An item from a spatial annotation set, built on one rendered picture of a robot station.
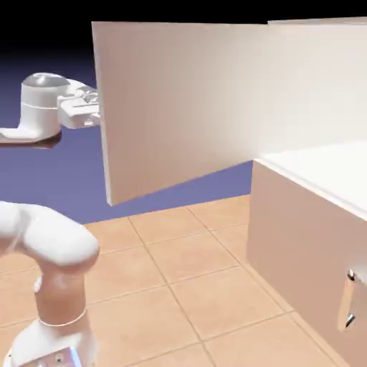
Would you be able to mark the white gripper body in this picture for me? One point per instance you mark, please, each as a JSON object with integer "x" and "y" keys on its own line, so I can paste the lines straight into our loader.
{"x": 75, "y": 114}

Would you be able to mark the large white cabinet door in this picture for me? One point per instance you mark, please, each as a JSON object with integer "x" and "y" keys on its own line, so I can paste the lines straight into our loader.
{"x": 177, "y": 109}

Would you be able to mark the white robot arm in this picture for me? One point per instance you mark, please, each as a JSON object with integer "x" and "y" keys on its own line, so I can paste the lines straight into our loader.
{"x": 57, "y": 246}

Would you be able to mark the white cabinet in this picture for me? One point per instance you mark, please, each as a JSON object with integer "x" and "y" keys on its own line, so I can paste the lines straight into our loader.
{"x": 318, "y": 86}

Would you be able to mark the small white cabinet door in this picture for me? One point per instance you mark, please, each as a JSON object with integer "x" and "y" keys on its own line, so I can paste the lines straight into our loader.
{"x": 286, "y": 243}

